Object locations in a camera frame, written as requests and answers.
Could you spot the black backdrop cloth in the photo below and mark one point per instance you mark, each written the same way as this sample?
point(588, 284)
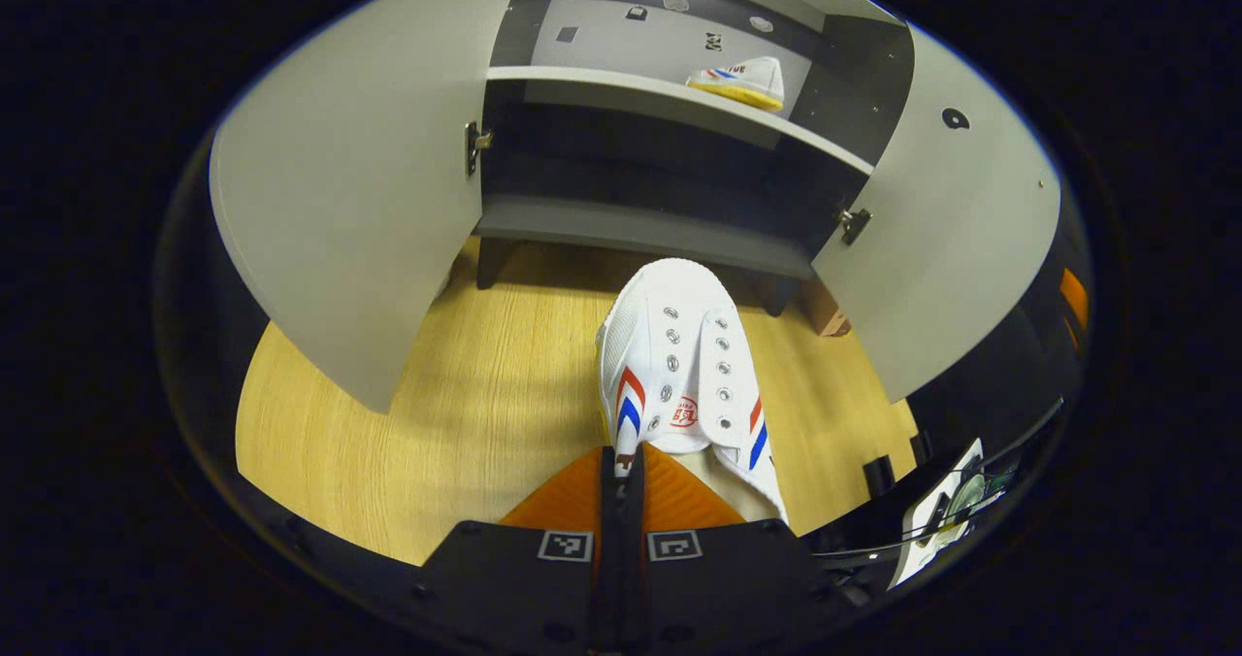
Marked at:
point(1009, 375)

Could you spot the white striped shoe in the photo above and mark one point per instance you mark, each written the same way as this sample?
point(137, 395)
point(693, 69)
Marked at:
point(670, 345)
point(747, 79)

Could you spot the white cabinet door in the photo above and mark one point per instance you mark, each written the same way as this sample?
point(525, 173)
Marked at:
point(951, 229)
point(359, 180)

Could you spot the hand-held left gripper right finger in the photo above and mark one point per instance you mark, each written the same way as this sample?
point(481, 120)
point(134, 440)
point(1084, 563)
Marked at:
point(633, 559)

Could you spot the white and orange book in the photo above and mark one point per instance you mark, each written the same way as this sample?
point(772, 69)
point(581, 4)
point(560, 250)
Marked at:
point(827, 311)

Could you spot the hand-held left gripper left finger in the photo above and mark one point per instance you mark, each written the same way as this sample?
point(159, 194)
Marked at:
point(606, 559)

